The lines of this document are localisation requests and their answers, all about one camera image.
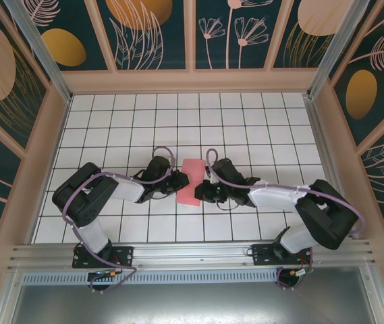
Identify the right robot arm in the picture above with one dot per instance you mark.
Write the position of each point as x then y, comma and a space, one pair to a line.
326, 216

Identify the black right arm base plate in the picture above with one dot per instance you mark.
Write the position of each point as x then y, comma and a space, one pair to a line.
262, 254

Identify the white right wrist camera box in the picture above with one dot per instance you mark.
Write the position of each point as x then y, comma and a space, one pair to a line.
213, 177

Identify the grey metal sheet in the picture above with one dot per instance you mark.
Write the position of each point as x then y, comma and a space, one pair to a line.
191, 303

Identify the pink cloth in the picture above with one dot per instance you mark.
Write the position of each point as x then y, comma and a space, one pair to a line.
195, 168

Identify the small board with yellow connector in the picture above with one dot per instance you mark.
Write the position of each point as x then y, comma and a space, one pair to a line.
301, 272
105, 273

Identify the aluminium table edge rail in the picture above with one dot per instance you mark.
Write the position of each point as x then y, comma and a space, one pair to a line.
319, 135

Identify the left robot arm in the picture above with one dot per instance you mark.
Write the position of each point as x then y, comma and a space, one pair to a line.
83, 199

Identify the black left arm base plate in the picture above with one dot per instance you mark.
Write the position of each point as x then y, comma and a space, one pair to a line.
124, 254

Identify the aluminium mounting rail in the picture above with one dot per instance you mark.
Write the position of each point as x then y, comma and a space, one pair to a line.
191, 253

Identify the aluminium frame post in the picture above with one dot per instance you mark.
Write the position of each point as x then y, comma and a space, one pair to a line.
339, 44
36, 44

